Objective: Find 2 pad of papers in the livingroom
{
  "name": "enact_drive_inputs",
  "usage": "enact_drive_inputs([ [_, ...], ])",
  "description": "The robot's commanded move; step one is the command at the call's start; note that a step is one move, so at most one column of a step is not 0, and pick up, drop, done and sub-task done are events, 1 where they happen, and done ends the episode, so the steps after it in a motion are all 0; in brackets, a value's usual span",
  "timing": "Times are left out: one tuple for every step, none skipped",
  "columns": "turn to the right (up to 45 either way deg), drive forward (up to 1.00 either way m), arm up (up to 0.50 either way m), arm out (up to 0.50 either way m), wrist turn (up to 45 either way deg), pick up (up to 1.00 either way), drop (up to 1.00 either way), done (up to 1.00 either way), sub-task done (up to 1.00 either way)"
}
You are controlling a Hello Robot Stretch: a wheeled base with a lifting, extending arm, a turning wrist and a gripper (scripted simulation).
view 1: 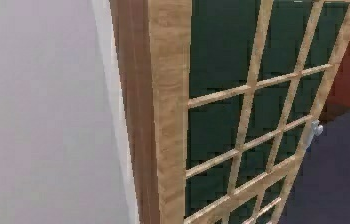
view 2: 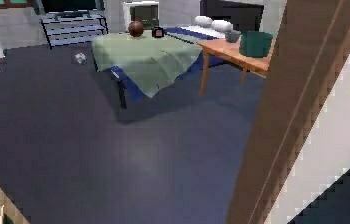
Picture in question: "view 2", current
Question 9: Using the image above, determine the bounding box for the bed with green blanket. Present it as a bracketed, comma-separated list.
[91, 25, 231, 110]

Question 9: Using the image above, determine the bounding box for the orange wooden table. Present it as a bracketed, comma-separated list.
[196, 37, 277, 99]

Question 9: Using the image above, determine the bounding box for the black alarm clock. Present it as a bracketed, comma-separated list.
[151, 26, 166, 39]

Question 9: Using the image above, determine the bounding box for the brown ball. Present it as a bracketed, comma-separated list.
[128, 20, 145, 38]

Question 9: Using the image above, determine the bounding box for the grey bowl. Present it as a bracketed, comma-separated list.
[224, 30, 242, 44]

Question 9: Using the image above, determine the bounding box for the white pillow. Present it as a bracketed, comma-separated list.
[210, 19, 234, 33]
[194, 15, 214, 28]

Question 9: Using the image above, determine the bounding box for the white framed dark window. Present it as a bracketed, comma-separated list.
[123, 1, 160, 32]

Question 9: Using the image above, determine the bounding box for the dark green round container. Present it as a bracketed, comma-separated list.
[238, 30, 274, 59]

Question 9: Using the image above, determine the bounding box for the white crumpled object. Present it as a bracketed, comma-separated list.
[74, 52, 87, 65]

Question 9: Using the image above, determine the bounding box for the black cabinet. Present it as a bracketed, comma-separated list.
[200, 0, 265, 34]

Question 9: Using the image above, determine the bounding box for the brown wooden door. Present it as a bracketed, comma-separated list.
[225, 0, 350, 224]

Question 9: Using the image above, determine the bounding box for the black shelf stand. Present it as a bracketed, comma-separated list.
[39, 13, 109, 50]

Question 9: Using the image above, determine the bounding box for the black television set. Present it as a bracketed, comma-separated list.
[41, 0, 99, 18]

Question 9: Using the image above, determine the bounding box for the light wooden furniture edge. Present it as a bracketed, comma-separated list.
[0, 168, 31, 224]

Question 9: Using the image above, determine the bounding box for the red framed window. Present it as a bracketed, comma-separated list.
[0, 0, 35, 10]

